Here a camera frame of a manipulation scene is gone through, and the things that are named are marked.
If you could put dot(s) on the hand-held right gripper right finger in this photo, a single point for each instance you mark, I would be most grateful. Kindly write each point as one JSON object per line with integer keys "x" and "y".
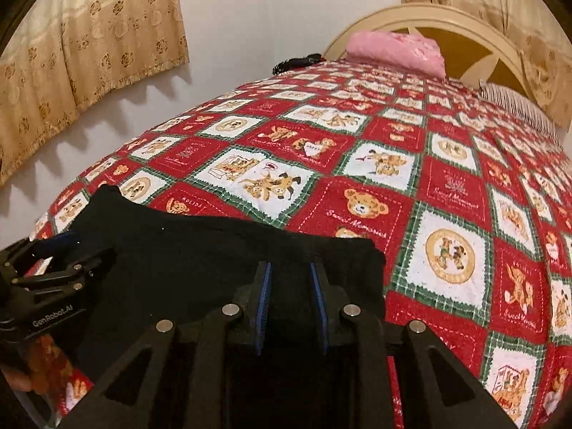
{"x": 318, "y": 304}

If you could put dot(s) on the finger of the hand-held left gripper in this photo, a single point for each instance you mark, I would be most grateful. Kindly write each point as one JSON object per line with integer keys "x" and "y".
{"x": 58, "y": 240}
{"x": 76, "y": 272}

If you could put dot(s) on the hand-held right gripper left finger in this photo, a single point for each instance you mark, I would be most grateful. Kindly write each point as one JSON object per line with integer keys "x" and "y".
{"x": 262, "y": 304}

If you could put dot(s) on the black pants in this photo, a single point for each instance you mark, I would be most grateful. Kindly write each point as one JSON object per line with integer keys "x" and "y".
{"x": 178, "y": 254}

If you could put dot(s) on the person's left hand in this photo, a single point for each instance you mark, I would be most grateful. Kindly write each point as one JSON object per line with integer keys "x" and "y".
{"x": 15, "y": 380}

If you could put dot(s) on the red bear printed blanket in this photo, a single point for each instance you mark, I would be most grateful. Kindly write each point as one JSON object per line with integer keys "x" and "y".
{"x": 402, "y": 178}

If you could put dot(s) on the beige floral curtain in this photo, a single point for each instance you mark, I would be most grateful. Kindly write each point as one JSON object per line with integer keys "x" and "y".
{"x": 514, "y": 13}
{"x": 89, "y": 44}

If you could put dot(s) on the small black object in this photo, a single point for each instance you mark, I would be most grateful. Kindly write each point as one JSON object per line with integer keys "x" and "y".
{"x": 295, "y": 63}

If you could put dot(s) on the pink pillow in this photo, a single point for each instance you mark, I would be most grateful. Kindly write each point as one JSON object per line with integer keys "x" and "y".
{"x": 393, "y": 51}

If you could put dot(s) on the striped pillow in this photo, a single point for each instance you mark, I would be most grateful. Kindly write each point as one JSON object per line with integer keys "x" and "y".
{"x": 523, "y": 107}

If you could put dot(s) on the cream wooden headboard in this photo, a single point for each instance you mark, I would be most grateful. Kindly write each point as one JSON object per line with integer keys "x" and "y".
{"x": 473, "y": 31}

